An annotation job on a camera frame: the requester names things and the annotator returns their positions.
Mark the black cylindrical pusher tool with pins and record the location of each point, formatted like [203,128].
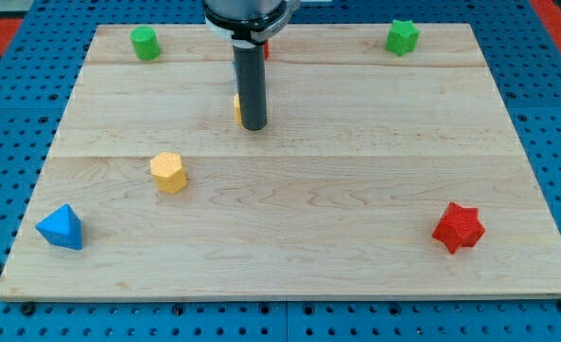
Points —
[251,86]

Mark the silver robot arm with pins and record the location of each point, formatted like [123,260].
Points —
[248,25]

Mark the yellow heart block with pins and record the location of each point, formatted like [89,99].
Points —
[237,110]

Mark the yellow hexagon block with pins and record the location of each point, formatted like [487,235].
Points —
[168,172]

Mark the blue triangle block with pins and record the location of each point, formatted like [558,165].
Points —
[62,228]

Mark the green cylinder block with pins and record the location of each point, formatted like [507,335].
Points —
[145,43]

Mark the green star block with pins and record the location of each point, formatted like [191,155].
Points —
[402,37]

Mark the wooden board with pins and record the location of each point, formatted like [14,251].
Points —
[335,199]

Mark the red star block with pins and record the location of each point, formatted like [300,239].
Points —
[459,227]

